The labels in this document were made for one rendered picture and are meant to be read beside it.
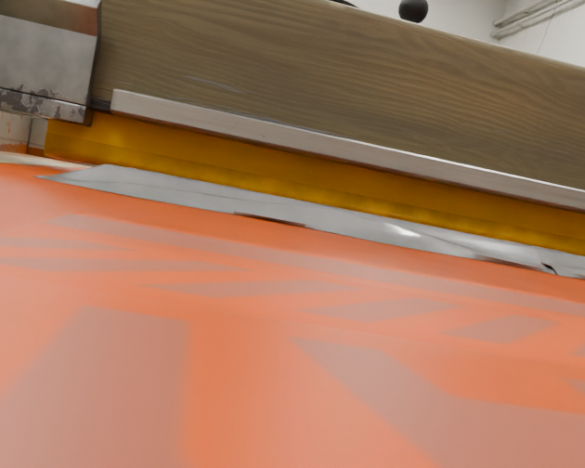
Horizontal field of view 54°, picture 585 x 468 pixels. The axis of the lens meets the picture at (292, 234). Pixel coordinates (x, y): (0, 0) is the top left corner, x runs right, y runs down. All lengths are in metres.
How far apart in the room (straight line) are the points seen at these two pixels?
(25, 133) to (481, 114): 0.30
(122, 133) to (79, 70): 0.04
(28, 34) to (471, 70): 0.21
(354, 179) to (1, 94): 0.17
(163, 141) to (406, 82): 0.12
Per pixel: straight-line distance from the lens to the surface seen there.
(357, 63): 0.29
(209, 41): 0.28
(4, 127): 0.41
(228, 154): 0.29
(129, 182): 0.20
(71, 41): 0.27
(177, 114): 0.26
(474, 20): 5.07
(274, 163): 0.29
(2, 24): 0.28
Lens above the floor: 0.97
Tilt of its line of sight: 4 degrees down
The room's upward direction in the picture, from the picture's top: 11 degrees clockwise
